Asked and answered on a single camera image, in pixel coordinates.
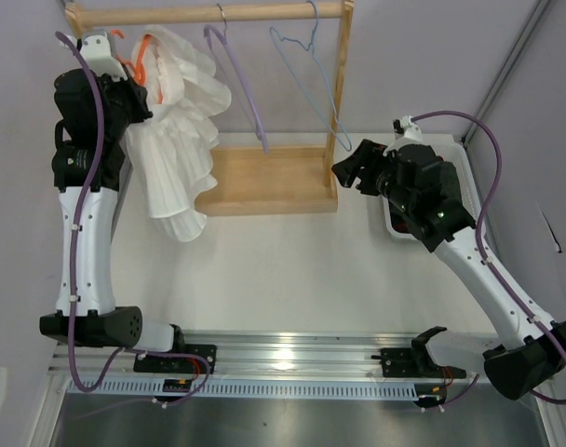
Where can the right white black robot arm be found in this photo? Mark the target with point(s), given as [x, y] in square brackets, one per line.
[529, 346]

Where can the purple plastic hanger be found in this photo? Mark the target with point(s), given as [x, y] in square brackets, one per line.
[252, 113]

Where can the wooden clothes rack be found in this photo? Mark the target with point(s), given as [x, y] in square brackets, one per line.
[292, 178]

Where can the orange plastic hanger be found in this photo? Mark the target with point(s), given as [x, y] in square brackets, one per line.
[137, 68]

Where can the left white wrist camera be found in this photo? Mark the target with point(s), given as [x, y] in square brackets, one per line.
[98, 50]

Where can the aluminium mounting rail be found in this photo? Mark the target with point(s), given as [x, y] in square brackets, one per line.
[259, 356]

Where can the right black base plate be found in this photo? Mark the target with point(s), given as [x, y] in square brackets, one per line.
[409, 362]

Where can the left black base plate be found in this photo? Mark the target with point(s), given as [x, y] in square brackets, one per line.
[172, 364]

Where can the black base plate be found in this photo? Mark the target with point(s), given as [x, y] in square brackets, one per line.
[409, 362]
[172, 364]

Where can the white plastic basket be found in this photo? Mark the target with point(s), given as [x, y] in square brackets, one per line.
[454, 153]

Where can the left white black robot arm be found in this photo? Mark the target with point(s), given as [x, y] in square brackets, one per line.
[95, 114]

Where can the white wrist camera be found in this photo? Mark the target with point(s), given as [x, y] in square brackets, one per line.
[406, 132]
[98, 50]

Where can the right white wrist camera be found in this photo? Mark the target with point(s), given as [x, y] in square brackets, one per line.
[406, 132]

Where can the dark dotted folded garment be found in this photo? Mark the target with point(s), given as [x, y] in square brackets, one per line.
[450, 186]

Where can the white pleated skirt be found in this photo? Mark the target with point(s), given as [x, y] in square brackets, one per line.
[171, 152]

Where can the white slotted cable duct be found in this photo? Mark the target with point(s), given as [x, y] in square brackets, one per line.
[260, 389]

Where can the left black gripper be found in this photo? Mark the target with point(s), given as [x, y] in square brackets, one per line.
[137, 93]

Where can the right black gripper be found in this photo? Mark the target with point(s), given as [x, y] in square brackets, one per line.
[369, 155]

